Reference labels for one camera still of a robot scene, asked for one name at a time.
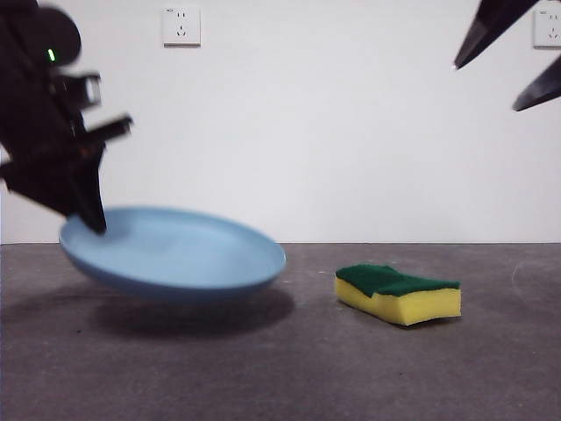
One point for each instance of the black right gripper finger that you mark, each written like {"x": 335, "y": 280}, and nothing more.
{"x": 541, "y": 90}
{"x": 486, "y": 30}

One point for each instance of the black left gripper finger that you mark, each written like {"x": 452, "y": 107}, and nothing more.
{"x": 39, "y": 186}
{"x": 92, "y": 193}

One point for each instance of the light blue round plate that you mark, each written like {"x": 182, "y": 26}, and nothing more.
{"x": 175, "y": 259}

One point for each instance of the yellow sponge with green pad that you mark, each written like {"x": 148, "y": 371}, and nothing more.
{"x": 394, "y": 298}

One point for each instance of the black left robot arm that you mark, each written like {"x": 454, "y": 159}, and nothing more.
{"x": 26, "y": 79}

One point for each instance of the white wall socket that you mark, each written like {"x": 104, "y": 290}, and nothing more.
{"x": 182, "y": 26}
{"x": 548, "y": 30}

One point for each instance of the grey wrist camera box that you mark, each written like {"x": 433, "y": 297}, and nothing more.
{"x": 90, "y": 90}

